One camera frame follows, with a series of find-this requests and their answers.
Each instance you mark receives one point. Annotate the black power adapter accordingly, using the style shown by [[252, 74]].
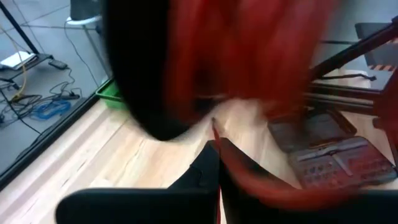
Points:
[[58, 64]]

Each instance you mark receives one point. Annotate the green plastic tray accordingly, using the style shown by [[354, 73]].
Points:
[[109, 96]]

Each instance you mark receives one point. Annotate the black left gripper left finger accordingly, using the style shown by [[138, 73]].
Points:
[[140, 208]]

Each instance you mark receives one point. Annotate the hazard striped floor mat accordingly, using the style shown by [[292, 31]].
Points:
[[381, 67]]

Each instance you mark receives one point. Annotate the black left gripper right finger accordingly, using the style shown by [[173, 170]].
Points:
[[311, 216]]

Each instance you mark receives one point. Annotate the black power strip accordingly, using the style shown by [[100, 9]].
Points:
[[70, 96]]

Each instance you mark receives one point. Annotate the black screwdriver bit case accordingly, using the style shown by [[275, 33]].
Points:
[[326, 161]]

